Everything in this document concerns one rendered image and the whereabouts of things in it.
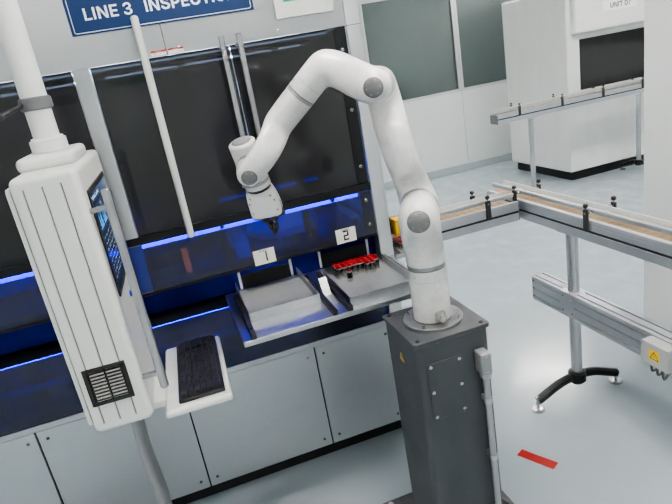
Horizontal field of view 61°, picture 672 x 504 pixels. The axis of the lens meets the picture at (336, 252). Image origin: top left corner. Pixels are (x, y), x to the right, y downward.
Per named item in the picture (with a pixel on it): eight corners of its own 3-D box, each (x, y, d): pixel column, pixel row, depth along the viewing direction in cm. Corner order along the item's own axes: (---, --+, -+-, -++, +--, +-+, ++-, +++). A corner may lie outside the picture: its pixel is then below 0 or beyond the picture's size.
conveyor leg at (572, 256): (562, 380, 274) (555, 228, 250) (578, 374, 277) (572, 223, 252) (575, 389, 266) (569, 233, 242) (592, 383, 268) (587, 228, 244)
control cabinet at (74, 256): (105, 360, 211) (34, 148, 186) (158, 346, 215) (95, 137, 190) (88, 438, 164) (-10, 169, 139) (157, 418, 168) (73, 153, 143)
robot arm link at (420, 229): (445, 256, 183) (437, 184, 176) (446, 279, 166) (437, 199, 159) (407, 260, 186) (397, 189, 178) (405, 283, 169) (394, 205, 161)
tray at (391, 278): (323, 277, 231) (322, 269, 230) (383, 261, 237) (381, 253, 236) (351, 306, 200) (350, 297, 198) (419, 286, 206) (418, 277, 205)
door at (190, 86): (138, 236, 209) (89, 68, 190) (263, 206, 220) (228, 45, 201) (138, 236, 208) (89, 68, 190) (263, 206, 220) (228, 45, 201)
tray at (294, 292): (236, 291, 232) (234, 283, 231) (298, 274, 239) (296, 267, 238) (251, 322, 201) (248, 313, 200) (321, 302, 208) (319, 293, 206)
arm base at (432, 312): (474, 321, 179) (469, 266, 173) (419, 338, 174) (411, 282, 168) (445, 300, 196) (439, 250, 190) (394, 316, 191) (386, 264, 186)
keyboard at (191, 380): (176, 348, 209) (175, 342, 208) (215, 338, 212) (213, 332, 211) (179, 404, 172) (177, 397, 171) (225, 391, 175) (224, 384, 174)
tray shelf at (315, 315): (225, 299, 232) (224, 294, 231) (384, 255, 249) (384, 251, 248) (244, 347, 188) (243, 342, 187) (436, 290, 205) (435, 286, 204)
